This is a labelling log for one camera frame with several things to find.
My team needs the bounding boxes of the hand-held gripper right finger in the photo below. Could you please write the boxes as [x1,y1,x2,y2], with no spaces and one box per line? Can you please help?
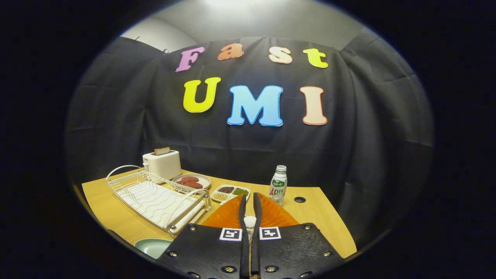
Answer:
[251,193,345,279]

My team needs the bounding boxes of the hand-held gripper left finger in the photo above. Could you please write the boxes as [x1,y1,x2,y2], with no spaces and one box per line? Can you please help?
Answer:
[157,195,251,279]

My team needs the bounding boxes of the white spoon with blue handle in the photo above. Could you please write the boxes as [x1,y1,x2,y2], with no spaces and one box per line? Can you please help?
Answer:
[243,215,257,241]

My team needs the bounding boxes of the pale green plate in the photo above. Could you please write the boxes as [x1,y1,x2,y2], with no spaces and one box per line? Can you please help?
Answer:
[134,238,173,259]

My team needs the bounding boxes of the white wire dish rack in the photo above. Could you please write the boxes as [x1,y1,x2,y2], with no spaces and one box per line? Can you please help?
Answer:
[106,165,212,236]

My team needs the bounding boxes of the beige plate with meat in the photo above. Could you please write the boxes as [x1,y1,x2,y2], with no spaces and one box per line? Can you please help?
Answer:
[172,174,211,190]

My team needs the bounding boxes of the cream divided snack tray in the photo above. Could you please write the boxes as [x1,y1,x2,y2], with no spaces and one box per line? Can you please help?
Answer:
[210,184,251,204]

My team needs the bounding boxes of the white drink bottle green label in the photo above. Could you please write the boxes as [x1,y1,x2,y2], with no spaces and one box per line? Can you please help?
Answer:
[269,165,288,206]

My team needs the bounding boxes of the white ribbed drain tray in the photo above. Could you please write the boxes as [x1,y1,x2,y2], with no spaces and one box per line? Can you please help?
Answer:
[117,181,206,233]

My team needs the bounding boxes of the white toaster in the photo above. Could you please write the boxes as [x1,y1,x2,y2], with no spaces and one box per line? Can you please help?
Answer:
[142,150,182,180]

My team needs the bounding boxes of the black backdrop cloth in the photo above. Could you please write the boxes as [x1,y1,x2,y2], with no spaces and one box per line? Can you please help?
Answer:
[65,29,434,248]

